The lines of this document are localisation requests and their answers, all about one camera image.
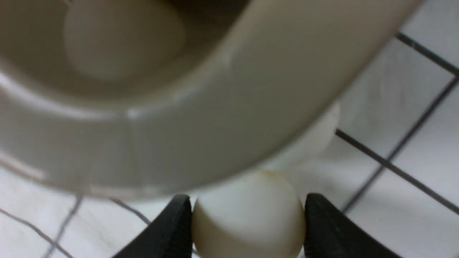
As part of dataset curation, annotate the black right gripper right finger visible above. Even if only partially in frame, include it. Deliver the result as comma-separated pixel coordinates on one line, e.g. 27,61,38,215
303,193,400,258

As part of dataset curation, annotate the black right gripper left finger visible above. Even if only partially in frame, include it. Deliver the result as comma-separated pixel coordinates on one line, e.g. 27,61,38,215
114,194,193,258

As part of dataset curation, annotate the white printed ping-pong ball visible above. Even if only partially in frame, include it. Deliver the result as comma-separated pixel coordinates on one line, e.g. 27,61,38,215
259,102,340,171

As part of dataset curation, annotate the white black-grid tablecloth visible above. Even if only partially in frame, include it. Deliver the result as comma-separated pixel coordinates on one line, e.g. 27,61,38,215
1,0,458,258

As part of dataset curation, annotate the olive plastic bin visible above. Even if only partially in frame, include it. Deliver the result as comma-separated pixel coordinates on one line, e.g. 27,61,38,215
1,0,422,199

